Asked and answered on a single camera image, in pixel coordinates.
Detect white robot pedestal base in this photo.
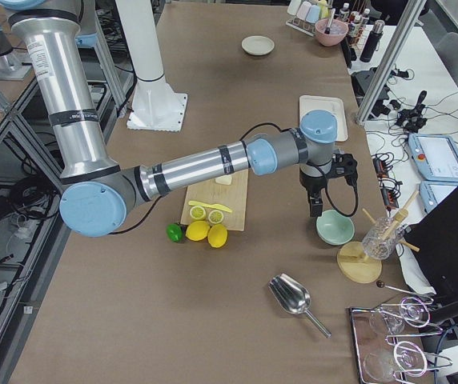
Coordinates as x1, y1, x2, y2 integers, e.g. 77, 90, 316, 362
116, 0, 187, 132

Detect beige round plate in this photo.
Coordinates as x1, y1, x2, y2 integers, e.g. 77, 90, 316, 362
241, 35, 275, 57

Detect white steamed bun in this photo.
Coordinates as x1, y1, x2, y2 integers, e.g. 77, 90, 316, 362
215, 174, 232, 186

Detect wooden cup tree stand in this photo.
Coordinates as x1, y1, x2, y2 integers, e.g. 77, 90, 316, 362
337, 190, 420, 283

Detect steel scoop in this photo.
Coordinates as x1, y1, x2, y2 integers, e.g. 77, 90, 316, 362
268, 273, 331, 338

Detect pink plastic cup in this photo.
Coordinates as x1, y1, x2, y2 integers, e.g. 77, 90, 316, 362
296, 1, 311, 21

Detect aluminium frame post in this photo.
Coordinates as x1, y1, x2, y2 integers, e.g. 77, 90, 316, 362
356, 0, 426, 126

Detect black thermos bottle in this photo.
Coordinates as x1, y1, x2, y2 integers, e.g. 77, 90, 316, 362
360, 20, 385, 62

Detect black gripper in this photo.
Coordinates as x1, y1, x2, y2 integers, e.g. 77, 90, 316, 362
299, 154, 358, 218

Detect yellow plastic knife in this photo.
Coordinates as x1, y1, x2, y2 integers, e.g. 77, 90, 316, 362
187, 200, 233, 213

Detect lemon half beside knife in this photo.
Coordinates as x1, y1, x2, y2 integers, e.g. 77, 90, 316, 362
207, 210, 225, 225

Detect cream rabbit tray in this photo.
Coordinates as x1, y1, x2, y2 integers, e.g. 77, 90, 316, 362
299, 95, 348, 142

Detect steel muddler with black tip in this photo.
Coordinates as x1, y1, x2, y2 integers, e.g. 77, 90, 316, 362
324, 8, 335, 34

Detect bamboo cutting board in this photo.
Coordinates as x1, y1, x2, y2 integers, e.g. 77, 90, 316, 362
180, 170, 248, 231

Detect mint green bowl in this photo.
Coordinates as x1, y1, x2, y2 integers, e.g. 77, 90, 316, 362
315, 210, 355, 246

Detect black computer monitor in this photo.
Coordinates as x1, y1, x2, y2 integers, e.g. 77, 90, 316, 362
405, 187, 458, 298

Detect mirrored tray with glasses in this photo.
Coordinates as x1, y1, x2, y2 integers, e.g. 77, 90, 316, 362
348, 296, 452, 383

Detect white cup rack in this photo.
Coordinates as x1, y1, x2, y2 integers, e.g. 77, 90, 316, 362
286, 0, 332, 34

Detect lemon half near board edge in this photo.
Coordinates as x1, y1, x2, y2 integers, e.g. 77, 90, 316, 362
189, 206, 207, 221

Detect green lime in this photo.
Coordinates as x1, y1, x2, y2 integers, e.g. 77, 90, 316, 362
166, 223, 183, 242

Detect blue plastic cup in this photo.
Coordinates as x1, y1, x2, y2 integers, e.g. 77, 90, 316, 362
305, 4, 320, 24

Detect clear textured glass cup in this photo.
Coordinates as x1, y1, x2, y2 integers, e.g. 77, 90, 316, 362
362, 217, 404, 260

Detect pink bowl with ice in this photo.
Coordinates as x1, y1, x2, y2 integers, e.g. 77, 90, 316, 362
315, 18, 348, 46

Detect white plastic cup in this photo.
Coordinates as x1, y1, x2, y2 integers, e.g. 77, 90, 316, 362
287, 0, 302, 16

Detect whole yellow lemon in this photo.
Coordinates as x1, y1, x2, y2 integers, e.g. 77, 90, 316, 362
207, 224, 228, 248
186, 221, 211, 242

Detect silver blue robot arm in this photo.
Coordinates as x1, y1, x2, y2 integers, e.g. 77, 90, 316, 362
2, 1, 357, 237

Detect blue teach pendant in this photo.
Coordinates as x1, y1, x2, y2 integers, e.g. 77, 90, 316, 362
419, 181, 458, 214
408, 134, 458, 183

